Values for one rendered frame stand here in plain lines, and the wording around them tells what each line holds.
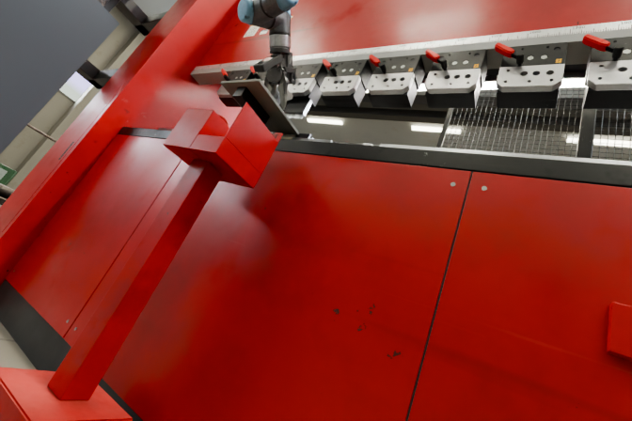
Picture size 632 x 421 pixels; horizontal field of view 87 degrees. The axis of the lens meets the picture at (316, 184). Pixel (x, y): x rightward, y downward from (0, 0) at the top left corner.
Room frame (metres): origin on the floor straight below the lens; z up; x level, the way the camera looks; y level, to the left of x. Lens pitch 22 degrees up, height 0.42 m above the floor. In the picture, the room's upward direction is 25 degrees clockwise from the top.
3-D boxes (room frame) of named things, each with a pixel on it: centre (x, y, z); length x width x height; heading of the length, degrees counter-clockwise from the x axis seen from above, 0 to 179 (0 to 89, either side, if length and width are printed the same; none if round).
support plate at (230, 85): (1.02, 0.29, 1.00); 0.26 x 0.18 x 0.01; 143
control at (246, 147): (0.81, 0.27, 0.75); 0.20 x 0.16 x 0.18; 56
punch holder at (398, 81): (0.91, -0.10, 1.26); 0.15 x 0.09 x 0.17; 53
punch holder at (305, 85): (1.16, 0.22, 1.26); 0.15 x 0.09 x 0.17; 53
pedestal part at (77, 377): (0.81, 0.27, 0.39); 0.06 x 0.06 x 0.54; 56
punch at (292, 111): (1.14, 0.20, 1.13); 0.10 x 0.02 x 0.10; 53
